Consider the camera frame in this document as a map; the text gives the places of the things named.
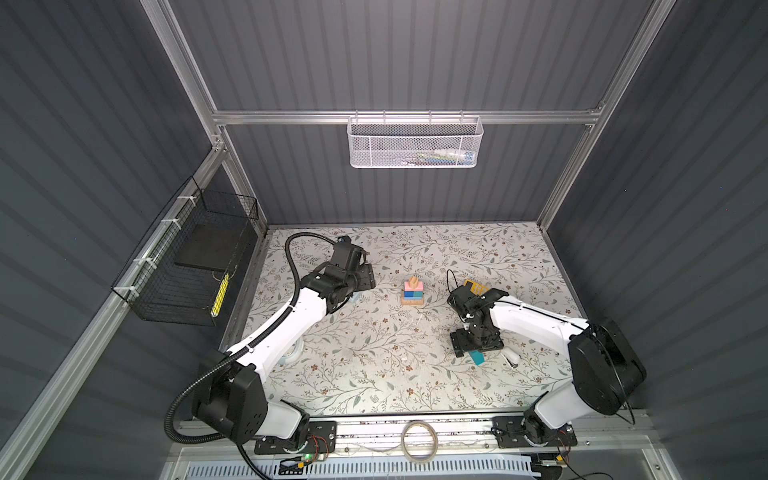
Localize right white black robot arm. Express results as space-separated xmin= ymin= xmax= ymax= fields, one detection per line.
xmin=447 ymin=281 xmax=647 ymax=448

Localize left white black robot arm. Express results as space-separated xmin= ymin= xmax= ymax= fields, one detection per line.
xmin=190 ymin=232 xmax=376 ymax=450

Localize small white device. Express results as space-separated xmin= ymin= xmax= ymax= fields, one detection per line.
xmin=501 ymin=348 xmax=521 ymax=368

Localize yellow marker pen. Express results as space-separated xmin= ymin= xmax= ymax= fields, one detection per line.
xmin=210 ymin=273 xmax=230 ymax=318

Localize black pad in basket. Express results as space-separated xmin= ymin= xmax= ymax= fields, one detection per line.
xmin=174 ymin=224 xmax=248 ymax=273

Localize markers in white basket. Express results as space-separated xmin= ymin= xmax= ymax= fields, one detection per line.
xmin=399 ymin=149 xmax=476 ymax=167

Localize round white clock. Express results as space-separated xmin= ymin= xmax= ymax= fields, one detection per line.
xmin=279 ymin=341 xmax=304 ymax=366

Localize black wire basket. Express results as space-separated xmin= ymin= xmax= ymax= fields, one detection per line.
xmin=112 ymin=180 xmax=260 ymax=327

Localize teal green block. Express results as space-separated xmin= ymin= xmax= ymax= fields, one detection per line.
xmin=469 ymin=351 xmax=485 ymax=366

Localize clear tape roll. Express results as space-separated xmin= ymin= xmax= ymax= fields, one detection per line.
xmin=400 ymin=420 xmax=439 ymax=464

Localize yellow calculator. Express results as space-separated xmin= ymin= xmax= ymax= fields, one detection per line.
xmin=464 ymin=279 xmax=489 ymax=296

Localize white wire mesh basket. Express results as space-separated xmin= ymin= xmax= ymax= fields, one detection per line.
xmin=346 ymin=115 xmax=484 ymax=169

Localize pink block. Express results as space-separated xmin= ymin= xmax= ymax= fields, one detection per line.
xmin=404 ymin=281 xmax=424 ymax=292

